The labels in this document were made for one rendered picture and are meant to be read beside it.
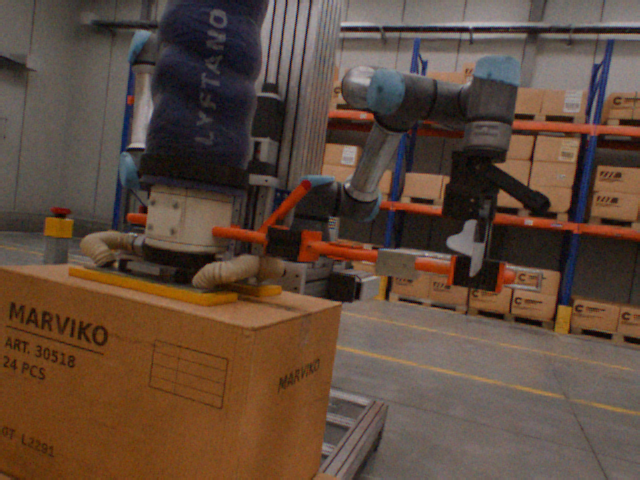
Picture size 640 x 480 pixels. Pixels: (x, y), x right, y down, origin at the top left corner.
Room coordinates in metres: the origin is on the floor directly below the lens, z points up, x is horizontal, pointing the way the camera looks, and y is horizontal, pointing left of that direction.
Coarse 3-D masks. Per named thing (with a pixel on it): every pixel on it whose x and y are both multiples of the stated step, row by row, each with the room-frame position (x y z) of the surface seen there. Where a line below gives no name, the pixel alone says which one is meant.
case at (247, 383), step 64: (0, 320) 0.99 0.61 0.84; (64, 320) 0.93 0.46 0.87; (128, 320) 0.87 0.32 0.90; (192, 320) 0.82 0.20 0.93; (256, 320) 0.82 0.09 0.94; (320, 320) 1.03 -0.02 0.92; (0, 384) 0.98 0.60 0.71; (64, 384) 0.92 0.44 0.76; (128, 384) 0.86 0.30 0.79; (192, 384) 0.81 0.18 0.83; (256, 384) 0.80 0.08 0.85; (320, 384) 1.08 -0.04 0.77; (0, 448) 0.97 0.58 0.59; (64, 448) 0.91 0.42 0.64; (128, 448) 0.86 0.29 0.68; (192, 448) 0.81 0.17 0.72; (256, 448) 0.83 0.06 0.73; (320, 448) 1.13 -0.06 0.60
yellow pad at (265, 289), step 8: (224, 288) 1.09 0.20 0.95; (232, 288) 1.08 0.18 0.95; (240, 288) 1.07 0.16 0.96; (248, 288) 1.06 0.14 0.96; (256, 288) 1.06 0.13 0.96; (264, 288) 1.07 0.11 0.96; (272, 288) 1.10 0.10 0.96; (280, 288) 1.13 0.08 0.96; (256, 296) 1.06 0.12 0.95; (264, 296) 1.07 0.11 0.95
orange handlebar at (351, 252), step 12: (132, 216) 1.09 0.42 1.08; (144, 216) 1.09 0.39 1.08; (216, 228) 1.01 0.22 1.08; (228, 228) 1.01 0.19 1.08; (240, 240) 0.99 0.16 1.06; (252, 240) 0.98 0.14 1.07; (264, 240) 0.97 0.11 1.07; (312, 252) 0.94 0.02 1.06; (324, 252) 0.92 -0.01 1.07; (336, 252) 0.91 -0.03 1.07; (348, 252) 0.90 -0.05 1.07; (360, 252) 0.90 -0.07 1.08; (372, 252) 0.89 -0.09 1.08; (420, 264) 0.85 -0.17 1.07; (432, 264) 0.85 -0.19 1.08; (444, 264) 0.84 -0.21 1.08; (504, 276) 0.81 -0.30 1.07
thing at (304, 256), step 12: (276, 228) 0.98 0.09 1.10; (288, 228) 1.03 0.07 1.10; (276, 240) 0.95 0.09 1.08; (288, 240) 0.94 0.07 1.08; (300, 240) 0.93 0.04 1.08; (312, 240) 0.96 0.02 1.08; (264, 252) 0.95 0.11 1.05; (276, 252) 0.94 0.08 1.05; (288, 252) 0.93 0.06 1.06; (300, 252) 0.93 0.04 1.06
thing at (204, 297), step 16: (80, 272) 0.99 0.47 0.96; (96, 272) 0.98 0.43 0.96; (112, 272) 0.98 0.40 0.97; (128, 272) 1.00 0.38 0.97; (144, 272) 1.03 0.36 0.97; (176, 272) 0.95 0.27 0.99; (128, 288) 0.94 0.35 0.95; (144, 288) 0.93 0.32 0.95; (160, 288) 0.92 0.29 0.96; (176, 288) 0.92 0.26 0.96; (192, 288) 0.91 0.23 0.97; (208, 304) 0.88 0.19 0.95
